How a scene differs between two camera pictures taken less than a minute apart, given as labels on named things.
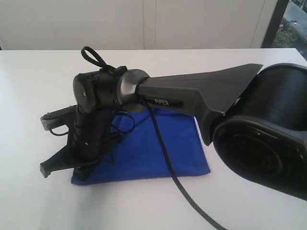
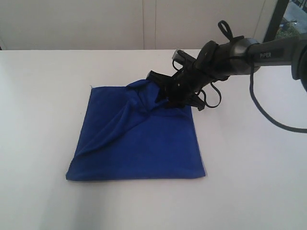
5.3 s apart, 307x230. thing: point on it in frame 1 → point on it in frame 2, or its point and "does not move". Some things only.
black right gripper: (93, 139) → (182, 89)
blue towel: (135, 155) does not move
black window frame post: (274, 24) does not move
